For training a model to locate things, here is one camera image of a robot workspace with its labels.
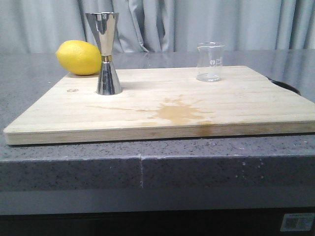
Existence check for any yellow lemon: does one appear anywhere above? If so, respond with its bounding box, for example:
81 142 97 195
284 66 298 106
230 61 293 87
55 40 101 75

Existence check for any steel double jigger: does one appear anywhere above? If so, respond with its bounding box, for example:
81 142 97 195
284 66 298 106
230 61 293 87
86 12 122 95

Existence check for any grey curtain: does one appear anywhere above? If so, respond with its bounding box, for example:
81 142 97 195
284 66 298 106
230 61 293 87
0 0 315 53

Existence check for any glass beaker with liquid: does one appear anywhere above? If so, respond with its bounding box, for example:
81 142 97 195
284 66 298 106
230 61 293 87
196 42 225 82

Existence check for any wooden cutting board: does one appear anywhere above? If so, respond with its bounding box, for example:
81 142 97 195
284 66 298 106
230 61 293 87
4 66 315 145

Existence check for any white QR code label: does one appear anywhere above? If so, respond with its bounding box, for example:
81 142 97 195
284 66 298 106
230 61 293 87
280 213 315 232

